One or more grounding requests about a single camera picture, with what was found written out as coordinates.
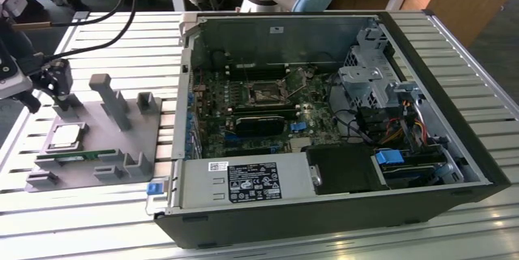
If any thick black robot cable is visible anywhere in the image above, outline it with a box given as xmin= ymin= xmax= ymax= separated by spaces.
xmin=43 ymin=0 xmax=138 ymax=60

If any grey plastic parts rack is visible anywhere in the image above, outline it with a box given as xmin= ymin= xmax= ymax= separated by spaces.
xmin=23 ymin=73 xmax=164 ymax=194

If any brown wooden cabinet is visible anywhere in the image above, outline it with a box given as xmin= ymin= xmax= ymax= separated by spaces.
xmin=401 ymin=0 xmax=519 ymax=48

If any small silver heat sink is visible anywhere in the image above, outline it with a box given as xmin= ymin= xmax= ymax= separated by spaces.
xmin=290 ymin=137 xmax=312 ymax=152

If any CPU socket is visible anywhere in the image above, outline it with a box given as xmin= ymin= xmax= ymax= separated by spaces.
xmin=247 ymin=81 xmax=292 ymax=105

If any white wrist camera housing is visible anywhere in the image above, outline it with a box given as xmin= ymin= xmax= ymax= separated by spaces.
xmin=0 ymin=55 xmax=32 ymax=100
xmin=0 ymin=0 xmax=28 ymax=18

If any black internal cable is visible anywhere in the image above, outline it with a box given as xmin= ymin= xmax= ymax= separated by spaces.
xmin=330 ymin=109 xmax=375 ymax=146

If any silver square CPU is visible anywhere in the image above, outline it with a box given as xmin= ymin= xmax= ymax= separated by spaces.
xmin=48 ymin=125 xmax=84 ymax=148

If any green RAM stick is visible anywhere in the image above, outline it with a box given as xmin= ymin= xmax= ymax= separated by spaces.
xmin=35 ymin=149 xmax=118 ymax=162

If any silver metal drive cage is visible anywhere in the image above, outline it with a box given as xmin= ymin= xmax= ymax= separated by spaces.
xmin=338 ymin=26 xmax=427 ymax=109

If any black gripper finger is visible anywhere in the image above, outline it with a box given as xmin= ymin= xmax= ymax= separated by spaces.
xmin=15 ymin=87 xmax=43 ymax=114
xmin=43 ymin=58 xmax=75 ymax=112

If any green motherboard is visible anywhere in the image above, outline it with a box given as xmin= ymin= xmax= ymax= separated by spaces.
xmin=184 ymin=67 xmax=358 ymax=159

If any black open PC case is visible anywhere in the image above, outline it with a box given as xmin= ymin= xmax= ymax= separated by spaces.
xmin=154 ymin=10 xmax=513 ymax=250

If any silver power supply with label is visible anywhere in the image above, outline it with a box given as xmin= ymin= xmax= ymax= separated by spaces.
xmin=172 ymin=159 xmax=318 ymax=209

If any black RAM slot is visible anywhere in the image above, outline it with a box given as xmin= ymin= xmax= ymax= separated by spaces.
xmin=232 ymin=110 xmax=296 ymax=117
xmin=228 ymin=63 xmax=284 ymax=72
xmin=231 ymin=105 xmax=296 ymax=113
xmin=231 ymin=70 xmax=286 ymax=80

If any thin metal locking lever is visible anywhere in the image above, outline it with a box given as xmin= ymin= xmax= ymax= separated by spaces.
xmin=287 ymin=82 xmax=312 ymax=99

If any metal socket cover frame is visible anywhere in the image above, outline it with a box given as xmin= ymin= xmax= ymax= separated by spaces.
xmin=283 ymin=66 xmax=311 ymax=89

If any yellow red wire bundle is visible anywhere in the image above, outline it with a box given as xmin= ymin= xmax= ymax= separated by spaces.
xmin=381 ymin=95 xmax=431 ymax=151

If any blue disk carrier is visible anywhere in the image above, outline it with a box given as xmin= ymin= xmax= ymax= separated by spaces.
xmin=375 ymin=149 xmax=406 ymax=166

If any black graphics card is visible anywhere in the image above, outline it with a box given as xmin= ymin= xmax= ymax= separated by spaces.
xmin=234 ymin=115 xmax=286 ymax=138

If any black plastic shroud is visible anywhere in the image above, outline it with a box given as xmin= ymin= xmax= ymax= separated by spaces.
xmin=304 ymin=144 xmax=393 ymax=196

